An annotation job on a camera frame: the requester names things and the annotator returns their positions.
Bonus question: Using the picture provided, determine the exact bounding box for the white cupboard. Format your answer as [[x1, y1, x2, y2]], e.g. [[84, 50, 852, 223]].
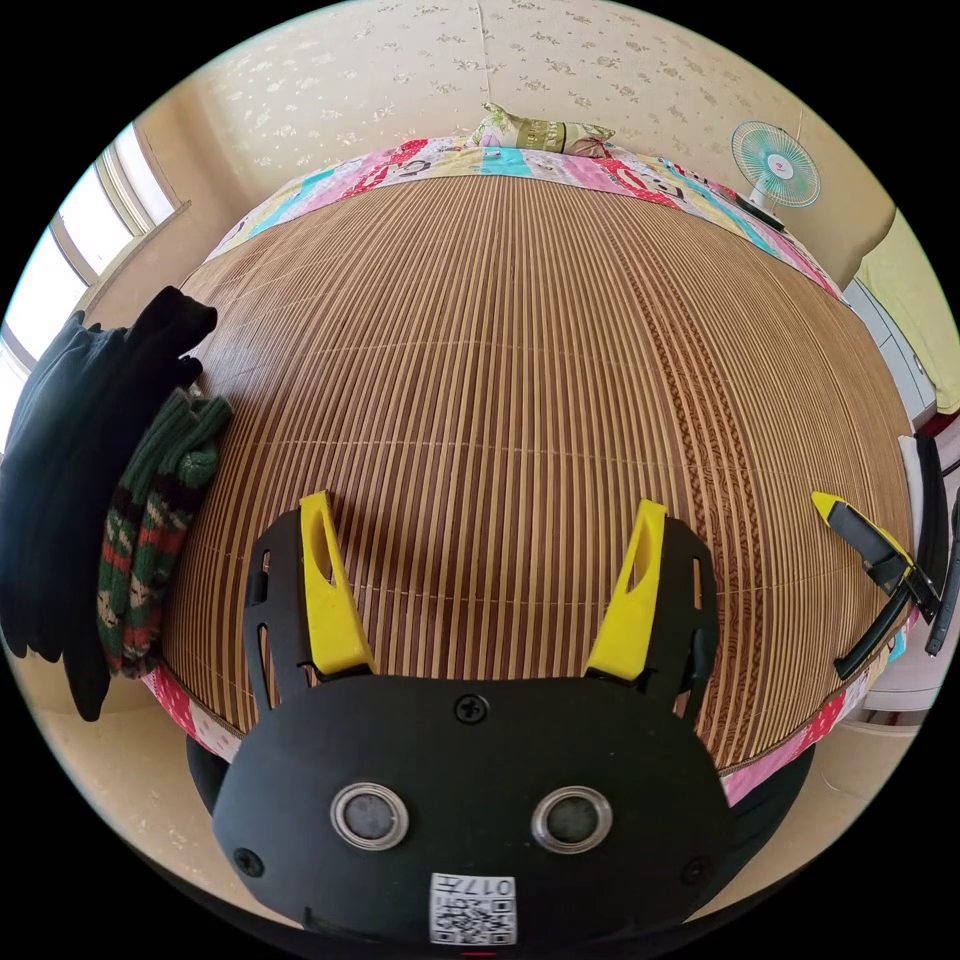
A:
[[841, 275, 940, 423]]

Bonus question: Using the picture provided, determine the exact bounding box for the bed with woven mat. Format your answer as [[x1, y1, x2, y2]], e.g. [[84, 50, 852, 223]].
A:
[[142, 134, 920, 808]]

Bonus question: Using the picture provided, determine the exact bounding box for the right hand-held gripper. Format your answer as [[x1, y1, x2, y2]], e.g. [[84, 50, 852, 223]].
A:
[[811, 485, 960, 681]]

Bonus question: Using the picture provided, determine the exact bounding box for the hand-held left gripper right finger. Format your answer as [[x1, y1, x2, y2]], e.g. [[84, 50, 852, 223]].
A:
[[584, 497, 669, 682]]

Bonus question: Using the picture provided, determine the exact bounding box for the white and teal fan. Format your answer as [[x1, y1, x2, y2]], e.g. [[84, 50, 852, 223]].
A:
[[730, 119, 823, 232]]

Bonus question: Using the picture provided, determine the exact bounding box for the pile of clothes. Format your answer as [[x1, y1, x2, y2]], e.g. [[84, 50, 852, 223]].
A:
[[0, 284, 234, 723]]

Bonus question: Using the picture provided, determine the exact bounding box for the window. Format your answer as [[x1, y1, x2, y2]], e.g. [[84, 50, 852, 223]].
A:
[[0, 123, 185, 451]]

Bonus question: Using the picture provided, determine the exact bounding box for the floral pillow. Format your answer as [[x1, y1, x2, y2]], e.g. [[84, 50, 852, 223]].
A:
[[466, 101, 617, 160]]

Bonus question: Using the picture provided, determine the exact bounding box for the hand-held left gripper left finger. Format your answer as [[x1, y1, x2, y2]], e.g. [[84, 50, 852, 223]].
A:
[[299, 490, 377, 677]]

